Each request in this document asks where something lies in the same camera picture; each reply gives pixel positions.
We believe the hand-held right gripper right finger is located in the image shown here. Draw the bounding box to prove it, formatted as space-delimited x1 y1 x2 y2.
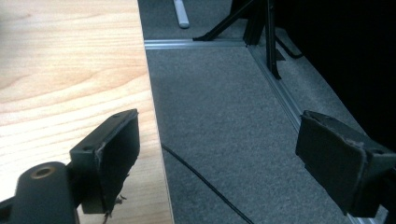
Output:
294 109 396 218

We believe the aluminium floor rail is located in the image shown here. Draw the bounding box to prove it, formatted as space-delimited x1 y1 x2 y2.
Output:
143 38 389 224

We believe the black cable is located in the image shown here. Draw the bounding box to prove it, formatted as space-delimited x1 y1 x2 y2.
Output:
161 143 255 224

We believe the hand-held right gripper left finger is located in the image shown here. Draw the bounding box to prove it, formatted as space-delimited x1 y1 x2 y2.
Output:
68 108 141 216

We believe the black tripod stand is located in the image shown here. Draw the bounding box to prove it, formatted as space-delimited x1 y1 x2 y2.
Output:
191 0 304 80

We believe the white table leg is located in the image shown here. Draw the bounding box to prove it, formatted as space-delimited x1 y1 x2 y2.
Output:
173 0 191 30

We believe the dark curtain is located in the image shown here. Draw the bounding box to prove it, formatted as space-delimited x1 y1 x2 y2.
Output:
231 0 396 153

